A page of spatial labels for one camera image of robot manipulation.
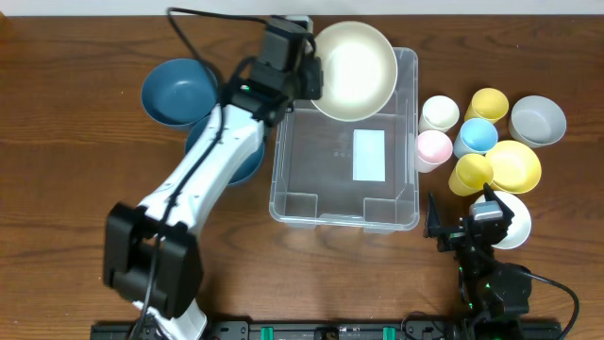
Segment pink cup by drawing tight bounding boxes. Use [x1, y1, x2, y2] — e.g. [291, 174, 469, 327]
[415, 130, 453, 173]

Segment white label in container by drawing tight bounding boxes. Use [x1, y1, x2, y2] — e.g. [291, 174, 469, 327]
[353, 129, 386, 182]

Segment yellow small bowl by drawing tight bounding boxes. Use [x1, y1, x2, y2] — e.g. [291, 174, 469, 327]
[485, 141, 542, 195]

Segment clear plastic storage container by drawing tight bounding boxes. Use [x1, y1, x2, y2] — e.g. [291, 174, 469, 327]
[269, 47, 420, 233]

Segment yellow cup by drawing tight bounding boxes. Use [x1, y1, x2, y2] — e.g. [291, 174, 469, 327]
[464, 88, 510, 124]
[448, 154, 495, 196]

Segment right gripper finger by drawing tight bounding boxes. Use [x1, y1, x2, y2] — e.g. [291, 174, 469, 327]
[483, 183, 514, 222]
[425, 193, 442, 236]

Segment blue bowl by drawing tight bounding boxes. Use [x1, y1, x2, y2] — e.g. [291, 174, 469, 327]
[141, 59, 217, 130]
[185, 115, 265, 186]

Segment grey small bowl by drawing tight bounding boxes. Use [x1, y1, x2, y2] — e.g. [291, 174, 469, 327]
[509, 95, 567, 148]

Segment light blue cup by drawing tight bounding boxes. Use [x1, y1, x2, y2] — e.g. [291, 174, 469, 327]
[453, 118, 498, 159]

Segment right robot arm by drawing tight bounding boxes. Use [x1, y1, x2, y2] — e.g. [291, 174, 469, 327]
[424, 185, 532, 339]

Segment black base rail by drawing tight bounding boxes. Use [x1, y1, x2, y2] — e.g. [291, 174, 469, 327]
[90, 320, 563, 340]

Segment cream cup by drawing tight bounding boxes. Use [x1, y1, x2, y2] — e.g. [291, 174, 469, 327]
[418, 95, 460, 133]

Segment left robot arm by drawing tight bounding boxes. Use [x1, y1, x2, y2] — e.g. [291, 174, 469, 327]
[103, 16, 323, 339]

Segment white small bowl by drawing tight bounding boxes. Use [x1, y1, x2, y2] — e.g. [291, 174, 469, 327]
[474, 191, 531, 249]

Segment cream large bowl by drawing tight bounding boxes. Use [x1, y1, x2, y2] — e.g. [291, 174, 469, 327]
[312, 21, 398, 122]

